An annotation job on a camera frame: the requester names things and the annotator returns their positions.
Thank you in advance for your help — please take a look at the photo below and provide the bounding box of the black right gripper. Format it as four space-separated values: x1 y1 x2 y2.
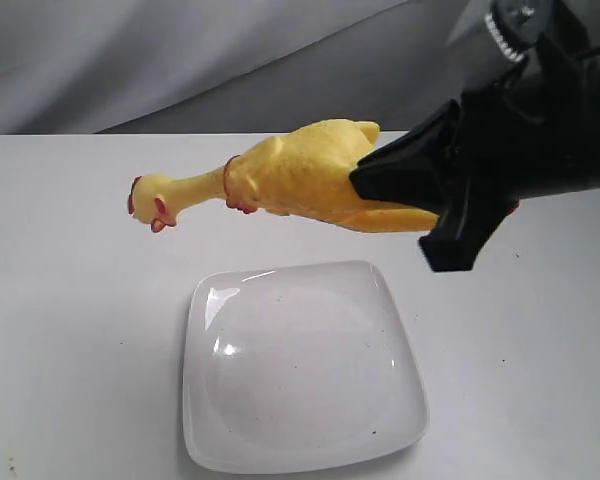
349 36 600 272

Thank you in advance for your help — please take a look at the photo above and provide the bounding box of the yellow rubber chicken toy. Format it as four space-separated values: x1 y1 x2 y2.
126 119 439 233

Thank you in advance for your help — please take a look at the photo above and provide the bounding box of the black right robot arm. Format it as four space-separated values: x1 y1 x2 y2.
350 1 600 272

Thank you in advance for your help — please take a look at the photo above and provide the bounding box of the white square plate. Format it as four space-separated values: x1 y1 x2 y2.
181 260 429 475

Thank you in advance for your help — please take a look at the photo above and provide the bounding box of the grey fabric backdrop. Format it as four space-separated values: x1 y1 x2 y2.
0 1 479 134

